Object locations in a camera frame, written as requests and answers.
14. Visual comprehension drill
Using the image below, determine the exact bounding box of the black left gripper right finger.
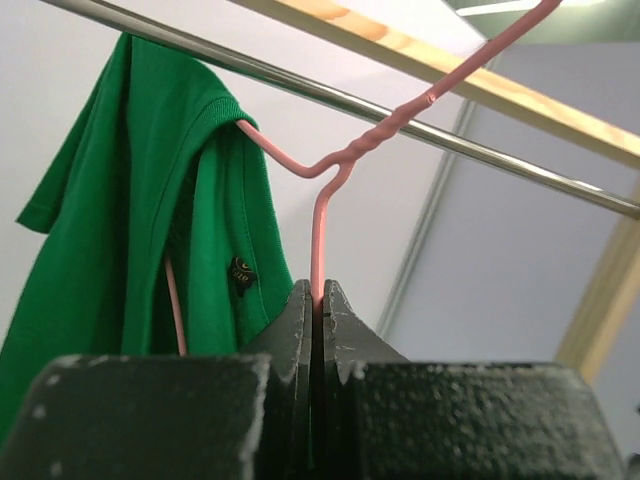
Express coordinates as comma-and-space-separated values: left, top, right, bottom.
323, 280, 625, 479

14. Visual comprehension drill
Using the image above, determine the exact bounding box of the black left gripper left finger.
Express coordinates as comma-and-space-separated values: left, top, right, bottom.
1, 280, 312, 480

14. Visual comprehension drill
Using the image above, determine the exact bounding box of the pink wire hanger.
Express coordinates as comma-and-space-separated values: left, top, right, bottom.
162, 0, 564, 357

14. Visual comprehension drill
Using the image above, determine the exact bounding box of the green t shirt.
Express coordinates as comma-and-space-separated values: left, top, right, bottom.
1, 34, 293, 433

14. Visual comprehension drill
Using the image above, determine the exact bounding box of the steel hanging rod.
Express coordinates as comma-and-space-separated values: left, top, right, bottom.
49, 0, 639, 220

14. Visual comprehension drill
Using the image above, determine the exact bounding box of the wooden clothes rack frame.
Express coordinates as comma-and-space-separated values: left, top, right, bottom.
242, 1, 639, 383

